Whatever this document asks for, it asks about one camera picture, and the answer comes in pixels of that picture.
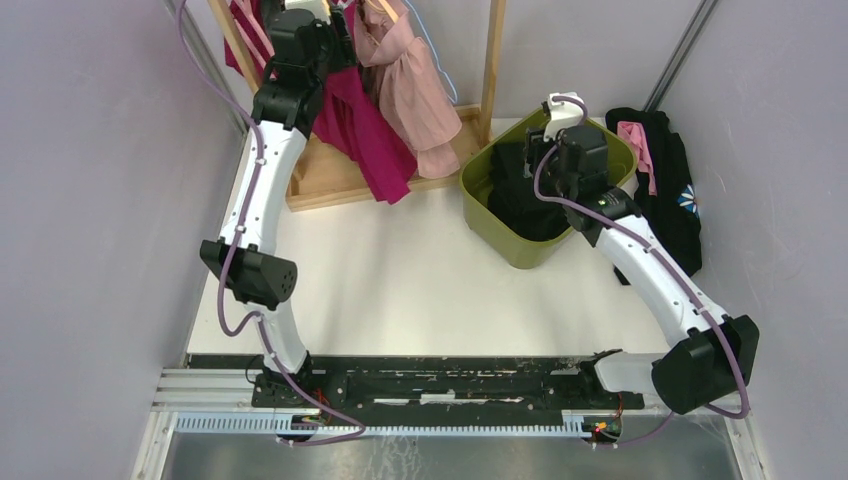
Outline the light blue hanger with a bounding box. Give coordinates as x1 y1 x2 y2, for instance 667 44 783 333
403 0 459 106

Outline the wooden clothes rack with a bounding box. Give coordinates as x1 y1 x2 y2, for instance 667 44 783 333
209 0 510 213

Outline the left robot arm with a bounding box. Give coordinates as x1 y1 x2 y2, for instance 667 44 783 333
200 1 355 407

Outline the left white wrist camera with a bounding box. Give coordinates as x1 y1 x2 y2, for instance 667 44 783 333
284 0 331 23

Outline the black garment pile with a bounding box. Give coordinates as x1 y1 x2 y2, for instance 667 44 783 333
605 107 703 276

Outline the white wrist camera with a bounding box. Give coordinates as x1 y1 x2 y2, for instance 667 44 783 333
543 92 588 141
284 0 331 23

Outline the pink cloth on pile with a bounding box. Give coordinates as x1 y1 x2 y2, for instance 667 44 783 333
616 121 658 196

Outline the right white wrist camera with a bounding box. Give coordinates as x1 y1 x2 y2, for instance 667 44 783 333
543 92 588 141

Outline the magenta pleated skirt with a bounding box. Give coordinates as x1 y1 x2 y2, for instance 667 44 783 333
260 1 416 204

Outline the pink plastic hanger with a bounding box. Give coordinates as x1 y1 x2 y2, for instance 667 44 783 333
229 0 274 70

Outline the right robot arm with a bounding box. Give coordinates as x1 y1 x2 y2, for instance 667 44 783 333
526 124 760 419

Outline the black pleated skirt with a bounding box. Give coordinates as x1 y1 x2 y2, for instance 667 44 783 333
487 142 569 242

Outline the light pink skirt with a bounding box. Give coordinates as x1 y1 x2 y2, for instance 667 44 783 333
353 1 462 179

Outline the olive green plastic basket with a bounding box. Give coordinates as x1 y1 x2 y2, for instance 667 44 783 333
460 108 640 269

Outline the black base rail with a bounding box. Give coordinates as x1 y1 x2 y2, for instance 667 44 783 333
188 354 645 431

